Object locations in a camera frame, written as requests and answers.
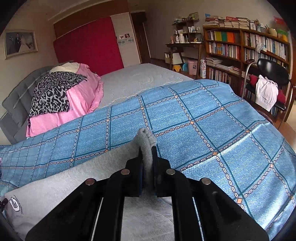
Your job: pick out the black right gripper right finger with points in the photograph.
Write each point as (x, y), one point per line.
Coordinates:
(167, 181)

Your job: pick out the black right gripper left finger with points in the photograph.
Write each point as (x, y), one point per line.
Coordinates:
(127, 182)

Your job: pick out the grey sweatpants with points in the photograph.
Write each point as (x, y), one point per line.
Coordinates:
(144, 218)

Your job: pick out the blue patterned bedspread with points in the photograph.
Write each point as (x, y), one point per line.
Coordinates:
(202, 128)

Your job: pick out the pink quilt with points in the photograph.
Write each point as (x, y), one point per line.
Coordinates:
(83, 98)

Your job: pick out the white mattress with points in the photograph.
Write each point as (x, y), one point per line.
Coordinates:
(120, 85)

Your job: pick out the leopard print cloth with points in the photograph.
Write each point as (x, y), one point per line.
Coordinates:
(50, 93)

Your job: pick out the pink waste bin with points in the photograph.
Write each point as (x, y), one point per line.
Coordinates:
(192, 67)

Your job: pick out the white garment on chair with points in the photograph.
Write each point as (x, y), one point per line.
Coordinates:
(266, 93)

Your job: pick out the dark wooden desk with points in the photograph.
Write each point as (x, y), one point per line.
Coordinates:
(186, 51)

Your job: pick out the grey padded headboard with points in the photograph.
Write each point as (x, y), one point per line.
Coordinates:
(18, 104)

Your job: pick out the red wardrobe door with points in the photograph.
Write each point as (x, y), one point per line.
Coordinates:
(93, 44)

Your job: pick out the wooden bookshelf with books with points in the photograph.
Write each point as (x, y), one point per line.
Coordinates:
(233, 46)

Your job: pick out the black chair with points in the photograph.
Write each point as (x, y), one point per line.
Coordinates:
(275, 72)

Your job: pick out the framed wedding photo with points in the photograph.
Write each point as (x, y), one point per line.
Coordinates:
(18, 42)

